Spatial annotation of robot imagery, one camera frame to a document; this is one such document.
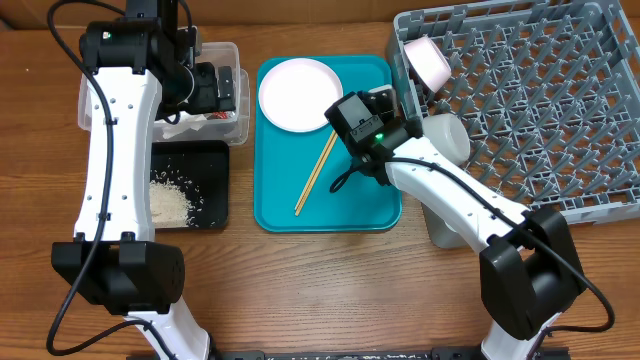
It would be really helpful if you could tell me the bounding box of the red strawberry wrapper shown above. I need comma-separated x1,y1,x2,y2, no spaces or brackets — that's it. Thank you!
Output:
206,111,237,121

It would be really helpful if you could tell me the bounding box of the white napkin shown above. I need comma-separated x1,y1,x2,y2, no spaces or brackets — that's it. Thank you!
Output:
154,112,217,140

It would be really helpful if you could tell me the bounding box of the pink bowl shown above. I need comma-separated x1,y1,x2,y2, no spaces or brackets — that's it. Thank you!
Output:
404,36,452,93

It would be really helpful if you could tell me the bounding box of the grey bowl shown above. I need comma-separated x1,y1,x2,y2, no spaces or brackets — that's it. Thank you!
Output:
422,113,471,166

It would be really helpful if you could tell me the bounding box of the pile of rice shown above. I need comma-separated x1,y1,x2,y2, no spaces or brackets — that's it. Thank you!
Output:
149,170,204,229

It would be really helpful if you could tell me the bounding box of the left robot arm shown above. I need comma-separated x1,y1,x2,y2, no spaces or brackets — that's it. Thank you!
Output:
51,1,232,359

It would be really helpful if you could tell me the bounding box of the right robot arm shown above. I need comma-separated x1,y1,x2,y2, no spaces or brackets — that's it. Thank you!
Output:
325,86,586,359

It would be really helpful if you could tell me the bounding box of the clear plastic bin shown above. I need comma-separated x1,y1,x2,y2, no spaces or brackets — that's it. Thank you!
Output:
78,36,251,146

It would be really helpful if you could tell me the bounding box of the black tray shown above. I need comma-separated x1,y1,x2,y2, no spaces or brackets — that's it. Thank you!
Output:
150,140,230,230

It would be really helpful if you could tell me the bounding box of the pink plate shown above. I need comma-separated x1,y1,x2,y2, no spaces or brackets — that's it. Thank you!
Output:
258,58,343,133

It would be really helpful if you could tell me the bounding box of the teal serving tray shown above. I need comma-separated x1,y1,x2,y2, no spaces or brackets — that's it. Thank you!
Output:
253,54,404,234

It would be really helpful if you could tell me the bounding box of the grey dish rack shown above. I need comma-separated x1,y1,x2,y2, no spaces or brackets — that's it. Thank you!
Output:
387,0,639,224

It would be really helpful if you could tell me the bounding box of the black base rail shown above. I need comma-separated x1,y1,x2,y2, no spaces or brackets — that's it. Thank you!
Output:
124,344,571,360

